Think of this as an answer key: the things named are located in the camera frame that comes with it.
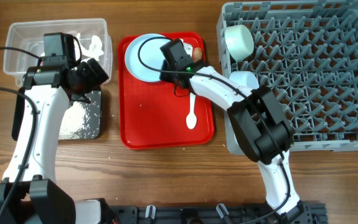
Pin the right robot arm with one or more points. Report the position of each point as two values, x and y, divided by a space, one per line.
262 131

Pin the black plastic tray bin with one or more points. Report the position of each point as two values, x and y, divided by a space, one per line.
57 117

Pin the clear plastic bin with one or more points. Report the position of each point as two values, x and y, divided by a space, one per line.
29 36

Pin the orange carrot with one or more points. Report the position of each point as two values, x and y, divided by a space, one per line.
197 54

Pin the light green bowl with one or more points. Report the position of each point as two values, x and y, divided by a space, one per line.
239 42

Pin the cooked white rice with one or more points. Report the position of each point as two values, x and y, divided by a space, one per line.
81 121

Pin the small light blue bowl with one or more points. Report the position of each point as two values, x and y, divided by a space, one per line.
245 78

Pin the grey dishwasher rack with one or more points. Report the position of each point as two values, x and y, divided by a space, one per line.
307 53

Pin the red serving tray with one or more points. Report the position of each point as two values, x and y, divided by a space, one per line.
154 115

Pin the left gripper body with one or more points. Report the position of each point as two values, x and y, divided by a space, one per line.
87 79

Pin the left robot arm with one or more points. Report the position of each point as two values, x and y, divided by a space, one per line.
28 190

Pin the white tissue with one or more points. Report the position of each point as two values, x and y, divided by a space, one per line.
90 46

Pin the white plastic spoon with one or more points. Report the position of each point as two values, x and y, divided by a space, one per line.
191 118

